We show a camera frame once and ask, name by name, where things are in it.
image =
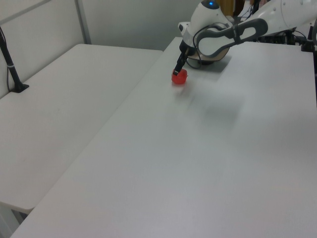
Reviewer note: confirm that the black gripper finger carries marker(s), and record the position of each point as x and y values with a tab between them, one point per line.
178	65

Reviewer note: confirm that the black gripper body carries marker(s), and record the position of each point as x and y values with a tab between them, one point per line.
185	48

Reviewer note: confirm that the red apple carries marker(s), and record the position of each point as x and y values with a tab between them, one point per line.
179	77

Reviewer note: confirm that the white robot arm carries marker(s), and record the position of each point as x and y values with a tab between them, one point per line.
223	32

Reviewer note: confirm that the black equipment behind table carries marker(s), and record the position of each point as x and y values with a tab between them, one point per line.
277	38

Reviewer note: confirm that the white side table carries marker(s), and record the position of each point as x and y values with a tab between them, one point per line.
62	111

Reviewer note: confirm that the grey partition frame post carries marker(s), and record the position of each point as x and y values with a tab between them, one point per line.
83	22

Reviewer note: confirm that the black table clamp mount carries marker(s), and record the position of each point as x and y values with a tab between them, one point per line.
309	42

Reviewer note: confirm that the black camera stand pole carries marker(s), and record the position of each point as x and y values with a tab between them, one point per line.
11	67

